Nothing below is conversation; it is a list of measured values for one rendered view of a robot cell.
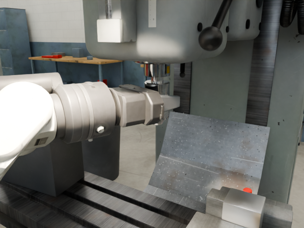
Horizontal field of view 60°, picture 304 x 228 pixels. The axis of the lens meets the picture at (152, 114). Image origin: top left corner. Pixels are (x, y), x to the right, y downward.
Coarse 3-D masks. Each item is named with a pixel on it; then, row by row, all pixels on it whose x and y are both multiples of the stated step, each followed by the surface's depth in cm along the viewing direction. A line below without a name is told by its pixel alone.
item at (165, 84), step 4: (148, 80) 49; (164, 80) 49; (144, 84) 48; (148, 84) 46; (152, 84) 46; (156, 84) 46; (160, 84) 46; (164, 84) 46; (168, 84) 47; (148, 88) 47; (152, 88) 46; (156, 88) 46; (160, 88) 46; (164, 88) 46
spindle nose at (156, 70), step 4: (144, 64) 46; (148, 64) 45; (152, 64) 45; (156, 64) 45; (160, 64) 45; (164, 64) 45; (168, 64) 46; (144, 68) 47; (148, 68) 46; (152, 68) 45; (156, 68) 45; (160, 68) 45; (164, 68) 45; (144, 72) 47; (148, 72) 46; (152, 72) 45; (156, 72) 45; (160, 72) 45; (164, 72) 46; (148, 76) 46; (152, 76) 46; (156, 76) 45; (160, 76) 46; (164, 76) 46
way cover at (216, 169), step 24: (168, 120) 90; (192, 120) 86; (216, 120) 83; (168, 144) 88; (192, 144) 84; (216, 144) 81; (240, 144) 78; (264, 144) 75; (168, 168) 85; (192, 168) 82; (216, 168) 79; (240, 168) 76; (168, 192) 81; (192, 192) 78
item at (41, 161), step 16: (48, 144) 65; (64, 144) 70; (80, 144) 76; (16, 160) 72; (32, 160) 69; (48, 160) 67; (64, 160) 71; (80, 160) 77; (16, 176) 74; (32, 176) 71; (48, 176) 68; (64, 176) 71; (80, 176) 78; (48, 192) 70
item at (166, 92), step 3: (144, 87) 48; (156, 90) 46; (159, 90) 46; (162, 90) 46; (165, 90) 47; (168, 90) 47; (159, 93) 46; (162, 93) 47; (165, 93) 47; (168, 93) 48; (168, 111) 49; (165, 114) 48; (168, 114) 49; (165, 117) 48; (168, 117) 49
